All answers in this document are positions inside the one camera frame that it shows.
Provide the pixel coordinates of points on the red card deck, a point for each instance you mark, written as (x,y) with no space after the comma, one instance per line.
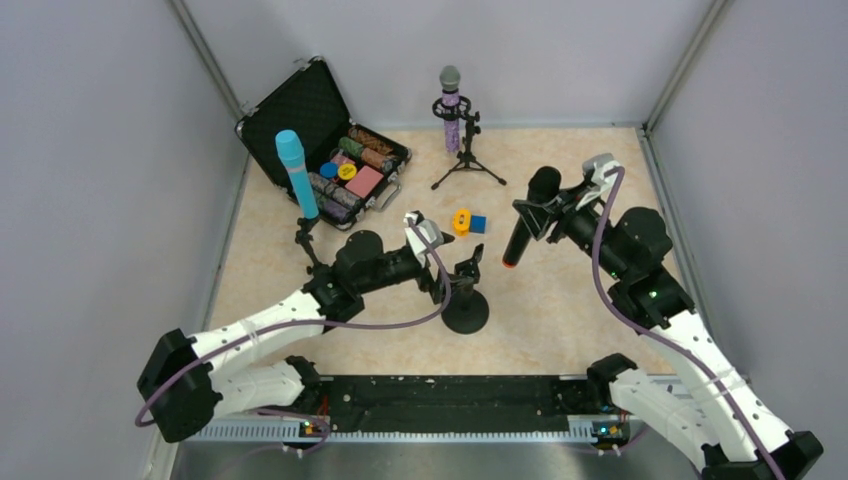
(364,182)

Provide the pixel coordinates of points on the yellow big blind button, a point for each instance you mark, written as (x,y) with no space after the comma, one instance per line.
(347,171)

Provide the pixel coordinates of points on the blue dealer button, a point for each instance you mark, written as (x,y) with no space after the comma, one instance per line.
(329,170)

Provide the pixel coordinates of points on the black orange-tipped microphone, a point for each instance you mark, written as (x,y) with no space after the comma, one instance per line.
(542,187)

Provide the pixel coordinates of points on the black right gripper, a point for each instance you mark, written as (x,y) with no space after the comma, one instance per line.
(556,216)

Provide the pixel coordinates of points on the purple chip stack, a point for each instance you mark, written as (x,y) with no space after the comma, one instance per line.
(335,212)

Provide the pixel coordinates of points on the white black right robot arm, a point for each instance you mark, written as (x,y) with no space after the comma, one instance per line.
(725,430)

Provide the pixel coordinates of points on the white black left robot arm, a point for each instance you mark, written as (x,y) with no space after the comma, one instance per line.
(192,380)

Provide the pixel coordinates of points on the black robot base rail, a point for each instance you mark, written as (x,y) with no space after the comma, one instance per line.
(460,404)

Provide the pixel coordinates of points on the yellow toy traffic light block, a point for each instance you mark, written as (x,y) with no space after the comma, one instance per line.
(461,222)

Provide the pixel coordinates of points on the red tan chip stack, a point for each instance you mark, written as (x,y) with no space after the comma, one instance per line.
(370,149)

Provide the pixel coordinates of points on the black tripod mic stand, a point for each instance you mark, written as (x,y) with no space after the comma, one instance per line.
(304,238)

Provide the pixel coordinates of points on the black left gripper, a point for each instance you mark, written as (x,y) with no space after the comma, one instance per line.
(436,279)

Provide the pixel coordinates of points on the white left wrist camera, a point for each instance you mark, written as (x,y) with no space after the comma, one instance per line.
(422,235)

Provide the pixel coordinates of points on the black poker chip case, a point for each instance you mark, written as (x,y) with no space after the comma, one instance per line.
(310,103)

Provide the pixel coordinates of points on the black round base stand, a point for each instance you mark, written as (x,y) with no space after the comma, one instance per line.
(467,311)

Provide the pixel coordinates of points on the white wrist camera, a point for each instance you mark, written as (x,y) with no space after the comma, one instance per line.
(599,175)
(422,235)

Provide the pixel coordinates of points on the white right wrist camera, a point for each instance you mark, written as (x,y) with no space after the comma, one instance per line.
(599,175)

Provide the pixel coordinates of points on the purple glitter microphone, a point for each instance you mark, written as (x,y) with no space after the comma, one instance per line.
(450,79)

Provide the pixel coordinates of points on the blue toy block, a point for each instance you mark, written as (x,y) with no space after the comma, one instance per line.
(477,224)

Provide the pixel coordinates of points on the teal blue microphone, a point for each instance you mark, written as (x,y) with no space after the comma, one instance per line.
(291,154)

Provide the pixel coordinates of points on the blue tan chip stack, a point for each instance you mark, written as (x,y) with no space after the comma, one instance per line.
(335,192)

